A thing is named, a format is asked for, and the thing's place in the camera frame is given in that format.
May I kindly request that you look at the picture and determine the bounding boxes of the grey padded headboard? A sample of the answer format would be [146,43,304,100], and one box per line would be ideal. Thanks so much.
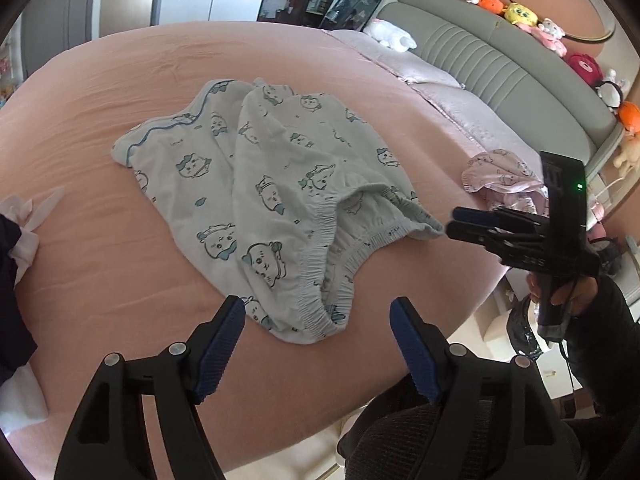
[375,0,626,181]

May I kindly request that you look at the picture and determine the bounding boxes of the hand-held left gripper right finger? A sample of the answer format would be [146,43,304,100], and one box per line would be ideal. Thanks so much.
[390,297,583,480]

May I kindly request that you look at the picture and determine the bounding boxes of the round wall ring mirror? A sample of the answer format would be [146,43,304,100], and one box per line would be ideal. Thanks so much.
[482,0,616,42]

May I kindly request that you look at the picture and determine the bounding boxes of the black and white plush toy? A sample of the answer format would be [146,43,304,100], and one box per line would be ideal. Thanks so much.
[595,69,631,111]

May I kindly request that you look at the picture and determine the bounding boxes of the cream plush toy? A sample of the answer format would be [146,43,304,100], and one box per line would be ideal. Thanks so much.
[612,132,640,171]

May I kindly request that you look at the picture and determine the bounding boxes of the bed with pink sheet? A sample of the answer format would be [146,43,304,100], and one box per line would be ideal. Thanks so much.
[0,21,551,480]

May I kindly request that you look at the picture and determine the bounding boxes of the white toy shelf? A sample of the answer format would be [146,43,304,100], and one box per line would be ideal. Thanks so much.
[0,35,26,111]

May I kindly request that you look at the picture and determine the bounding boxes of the white crumpled cloth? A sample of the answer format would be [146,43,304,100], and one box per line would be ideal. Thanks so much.
[0,185,66,286]

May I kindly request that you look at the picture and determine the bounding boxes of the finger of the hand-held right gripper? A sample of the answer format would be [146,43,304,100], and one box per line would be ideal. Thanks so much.
[452,206,550,233]
[445,221,532,261]

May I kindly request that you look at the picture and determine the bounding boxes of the navy folded cloth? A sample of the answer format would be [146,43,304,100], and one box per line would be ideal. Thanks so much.
[0,212,40,386]

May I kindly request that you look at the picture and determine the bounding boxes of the black mesh chair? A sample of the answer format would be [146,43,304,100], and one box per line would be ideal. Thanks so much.
[337,390,591,480]

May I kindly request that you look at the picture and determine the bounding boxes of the pale folded cloth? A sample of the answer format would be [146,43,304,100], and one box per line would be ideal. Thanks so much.
[0,360,51,421]

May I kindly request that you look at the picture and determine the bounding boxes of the magenta round plush toy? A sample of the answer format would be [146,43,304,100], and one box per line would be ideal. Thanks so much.
[566,52,603,83]

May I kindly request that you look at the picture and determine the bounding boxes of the light blue printed pants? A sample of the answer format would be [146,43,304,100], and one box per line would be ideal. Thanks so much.
[111,77,446,346]

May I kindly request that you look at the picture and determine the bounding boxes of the black plastic bag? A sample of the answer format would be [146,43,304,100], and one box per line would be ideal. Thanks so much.
[505,295,543,361]

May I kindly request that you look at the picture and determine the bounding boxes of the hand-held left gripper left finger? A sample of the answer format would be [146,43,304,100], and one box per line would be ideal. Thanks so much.
[54,295,247,480]

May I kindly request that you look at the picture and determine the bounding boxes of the yellow plush toy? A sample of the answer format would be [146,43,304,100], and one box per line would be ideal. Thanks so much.
[504,2,540,28]

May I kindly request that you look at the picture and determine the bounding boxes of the pink satin pillow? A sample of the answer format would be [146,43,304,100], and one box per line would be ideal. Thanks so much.
[325,29,463,86]
[410,80,543,161]

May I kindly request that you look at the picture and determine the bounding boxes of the pink printed clothes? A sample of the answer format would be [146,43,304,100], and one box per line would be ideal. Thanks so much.
[460,149,551,216]

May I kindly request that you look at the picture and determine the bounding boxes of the pink and white plush toy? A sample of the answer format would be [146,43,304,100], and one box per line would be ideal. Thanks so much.
[531,17,568,56]

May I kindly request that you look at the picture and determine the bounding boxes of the person's right forearm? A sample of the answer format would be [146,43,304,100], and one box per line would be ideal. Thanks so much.
[562,275,640,421]

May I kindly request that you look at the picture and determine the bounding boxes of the person's right hand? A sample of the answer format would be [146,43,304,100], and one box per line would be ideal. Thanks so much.
[527,270,598,318]

